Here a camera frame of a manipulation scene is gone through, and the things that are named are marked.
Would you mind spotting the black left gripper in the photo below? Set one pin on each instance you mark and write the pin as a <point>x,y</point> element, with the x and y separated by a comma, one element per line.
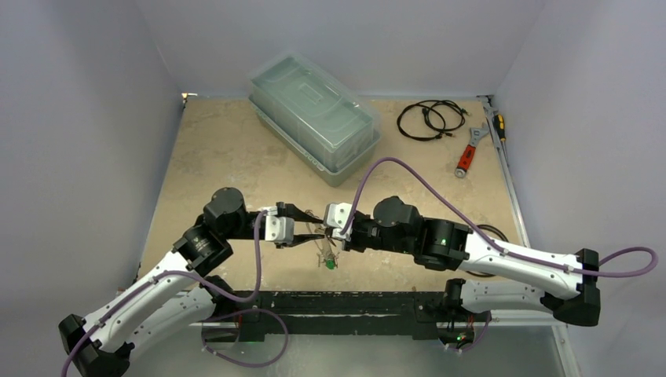
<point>290,210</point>

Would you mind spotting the steel perforated key plate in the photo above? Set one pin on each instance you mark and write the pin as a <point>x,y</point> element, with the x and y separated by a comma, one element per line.
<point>325,246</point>

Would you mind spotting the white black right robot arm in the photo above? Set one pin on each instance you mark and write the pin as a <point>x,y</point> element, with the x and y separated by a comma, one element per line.
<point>563,285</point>

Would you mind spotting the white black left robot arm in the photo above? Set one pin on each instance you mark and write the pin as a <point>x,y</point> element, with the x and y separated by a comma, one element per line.
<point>181,288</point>

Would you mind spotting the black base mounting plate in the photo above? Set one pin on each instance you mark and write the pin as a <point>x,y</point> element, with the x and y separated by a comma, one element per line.
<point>420,315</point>

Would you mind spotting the clear green plastic storage box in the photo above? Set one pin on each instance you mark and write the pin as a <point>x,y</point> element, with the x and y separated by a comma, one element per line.
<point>321,120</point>

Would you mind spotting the black yellow screwdriver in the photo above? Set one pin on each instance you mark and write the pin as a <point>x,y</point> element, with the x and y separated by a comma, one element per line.
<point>500,128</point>

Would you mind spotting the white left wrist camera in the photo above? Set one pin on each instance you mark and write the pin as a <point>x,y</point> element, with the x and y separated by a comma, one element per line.
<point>277,229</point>

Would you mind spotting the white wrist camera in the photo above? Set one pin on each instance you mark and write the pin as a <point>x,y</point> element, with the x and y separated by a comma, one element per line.
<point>277,229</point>
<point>335,218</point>

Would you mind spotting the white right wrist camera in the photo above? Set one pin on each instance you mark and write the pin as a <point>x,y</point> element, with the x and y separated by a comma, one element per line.
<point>335,218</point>

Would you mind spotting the red handled adjustable wrench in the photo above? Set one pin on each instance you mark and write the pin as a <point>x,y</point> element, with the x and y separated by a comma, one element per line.
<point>466,159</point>

